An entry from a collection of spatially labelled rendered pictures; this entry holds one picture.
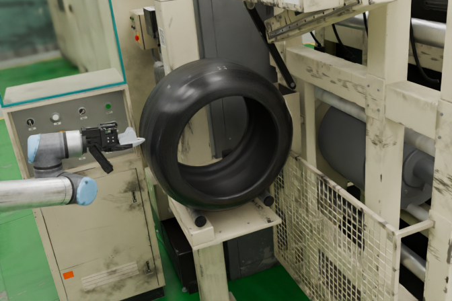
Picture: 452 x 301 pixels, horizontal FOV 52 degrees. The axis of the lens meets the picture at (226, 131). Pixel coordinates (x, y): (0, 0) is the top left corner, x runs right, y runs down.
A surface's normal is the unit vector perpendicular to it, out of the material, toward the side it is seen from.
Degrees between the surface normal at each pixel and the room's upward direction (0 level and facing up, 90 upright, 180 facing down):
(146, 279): 90
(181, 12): 90
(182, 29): 90
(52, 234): 90
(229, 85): 80
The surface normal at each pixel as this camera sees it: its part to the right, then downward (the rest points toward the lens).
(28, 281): -0.10, -0.92
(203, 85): -0.01, -0.39
